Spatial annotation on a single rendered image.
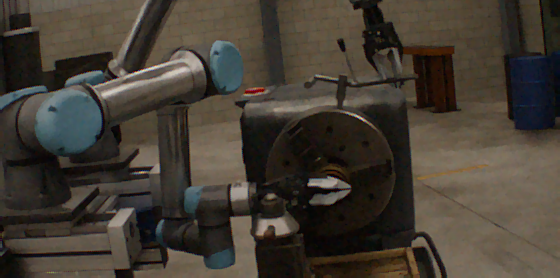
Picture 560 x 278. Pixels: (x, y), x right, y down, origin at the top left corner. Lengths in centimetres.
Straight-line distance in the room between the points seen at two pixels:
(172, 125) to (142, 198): 29
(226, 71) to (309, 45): 1044
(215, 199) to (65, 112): 45
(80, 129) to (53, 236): 25
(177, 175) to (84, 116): 44
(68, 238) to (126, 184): 50
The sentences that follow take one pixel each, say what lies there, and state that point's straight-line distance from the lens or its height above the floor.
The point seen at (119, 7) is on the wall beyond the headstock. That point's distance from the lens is 1164.
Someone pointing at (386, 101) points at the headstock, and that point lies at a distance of 175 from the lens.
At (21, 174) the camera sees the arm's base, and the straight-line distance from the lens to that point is 129.
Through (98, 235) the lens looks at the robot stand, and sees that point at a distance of 126.
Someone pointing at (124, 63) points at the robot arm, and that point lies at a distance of 181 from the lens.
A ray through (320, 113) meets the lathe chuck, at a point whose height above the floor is 123.
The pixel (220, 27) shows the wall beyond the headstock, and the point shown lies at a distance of 1162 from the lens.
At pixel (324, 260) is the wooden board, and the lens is 156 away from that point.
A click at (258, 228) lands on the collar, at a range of 105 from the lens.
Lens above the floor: 143
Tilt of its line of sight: 7 degrees down
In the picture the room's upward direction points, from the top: 6 degrees counter-clockwise
